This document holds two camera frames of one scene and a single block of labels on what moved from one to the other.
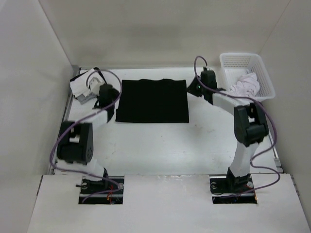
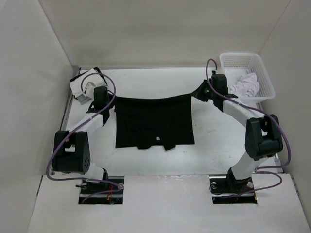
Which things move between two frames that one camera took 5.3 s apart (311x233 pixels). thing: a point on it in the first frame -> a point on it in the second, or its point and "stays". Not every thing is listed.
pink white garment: (248, 85) stays
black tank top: (152, 101) -> (144, 123)
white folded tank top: (88, 82) stays
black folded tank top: (96, 68) stays
